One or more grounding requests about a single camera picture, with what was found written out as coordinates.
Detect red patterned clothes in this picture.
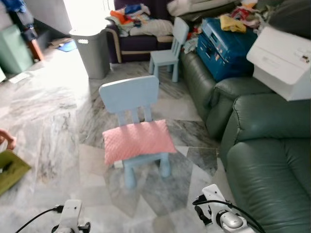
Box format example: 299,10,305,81
231,5,266,23

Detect yellow cloth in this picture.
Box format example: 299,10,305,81
219,15,248,34

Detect blue suitcase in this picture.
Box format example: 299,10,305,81
196,18,259,83

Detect pink dotted pillow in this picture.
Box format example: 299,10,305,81
102,119,177,167

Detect white cloth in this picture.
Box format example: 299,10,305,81
141,19,175,37

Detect olive green mat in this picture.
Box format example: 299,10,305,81
0,150,32,197

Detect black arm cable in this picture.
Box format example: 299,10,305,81
192,194,266,233
15,206,67,233

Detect person's hand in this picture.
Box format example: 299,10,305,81
0,128,17,150

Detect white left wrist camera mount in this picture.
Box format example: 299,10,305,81
57,199,85,233

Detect light blue child chair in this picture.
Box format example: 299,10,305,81
148,17,190,83
99,75,173,190

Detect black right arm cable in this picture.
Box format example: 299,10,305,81
192,194,266,233

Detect orange cloth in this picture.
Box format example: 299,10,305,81
109,11,132,25

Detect brown wooden board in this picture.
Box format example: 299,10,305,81
27,39,45,62

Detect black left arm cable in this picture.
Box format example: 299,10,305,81
15,206,67,233

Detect mint green ribbed bin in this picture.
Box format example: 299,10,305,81
0,24,34,75

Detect cream folded cushion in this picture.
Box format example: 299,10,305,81
168,0,243,18

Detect green leather sofa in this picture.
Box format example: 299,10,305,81
180,49,311,233

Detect purple sofa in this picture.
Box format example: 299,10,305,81
106,0,195,64

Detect white appliance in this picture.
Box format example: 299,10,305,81
246,25,311,102

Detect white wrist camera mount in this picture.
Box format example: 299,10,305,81
197,184,229,227
57,199,85,233

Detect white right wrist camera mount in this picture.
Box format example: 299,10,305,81
197,184,229,227

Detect grey laundry bin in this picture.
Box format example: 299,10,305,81
69,27,112,80

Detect white paper sheet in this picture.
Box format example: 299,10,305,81
7,71,33,84

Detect dark grey cushion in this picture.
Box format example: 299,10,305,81
267,0,311,40

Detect blue flat item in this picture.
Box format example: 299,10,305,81
58,41,78,53

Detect blue hanging cloth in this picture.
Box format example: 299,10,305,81
0,0,37,42

